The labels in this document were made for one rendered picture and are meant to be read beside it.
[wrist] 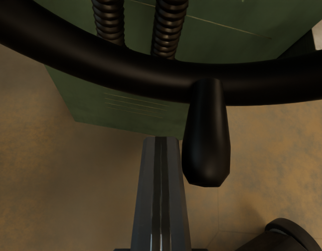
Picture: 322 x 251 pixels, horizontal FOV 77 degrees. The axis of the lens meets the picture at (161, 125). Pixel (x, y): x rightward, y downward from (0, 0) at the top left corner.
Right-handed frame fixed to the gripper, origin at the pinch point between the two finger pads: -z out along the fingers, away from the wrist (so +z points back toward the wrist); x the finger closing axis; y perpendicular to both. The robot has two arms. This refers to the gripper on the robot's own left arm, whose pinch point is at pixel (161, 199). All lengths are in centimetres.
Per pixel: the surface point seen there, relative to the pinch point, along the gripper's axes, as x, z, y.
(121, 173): -15, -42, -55
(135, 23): -3.9, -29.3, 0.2
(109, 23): -4.1, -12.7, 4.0
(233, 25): 10.6, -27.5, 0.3
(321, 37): 22.7, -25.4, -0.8
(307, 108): 77, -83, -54
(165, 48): 0.4, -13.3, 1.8
